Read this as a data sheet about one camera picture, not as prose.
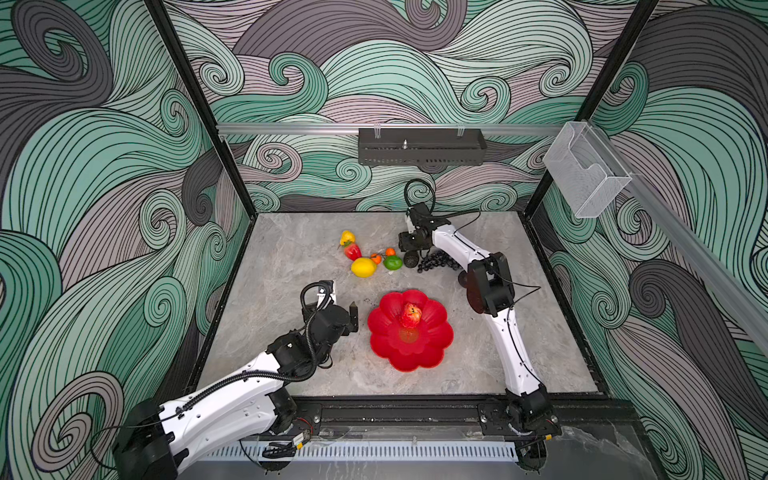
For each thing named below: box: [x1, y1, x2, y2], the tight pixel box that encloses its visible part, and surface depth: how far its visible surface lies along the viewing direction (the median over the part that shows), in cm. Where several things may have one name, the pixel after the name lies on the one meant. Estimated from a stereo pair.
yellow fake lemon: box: [351, 257, 377, 278], surface depth 102 cm
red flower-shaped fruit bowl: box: [368, 289, 454, 373], surface depth 89 cm
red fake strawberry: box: [343, 241, 363, 261], surface depth 106 cm
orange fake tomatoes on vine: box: [370, 247, 397, 265], surface depth 106 cm
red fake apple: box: [402, 302, 422, 329], surface depth 87 cm
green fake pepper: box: [383, 255, 403, 271], surface depth 104 cm
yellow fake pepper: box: [339, 230, 357, 246], surface depth 111 cm
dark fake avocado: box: [403, 250, 419, 268], surface depth 103 cm
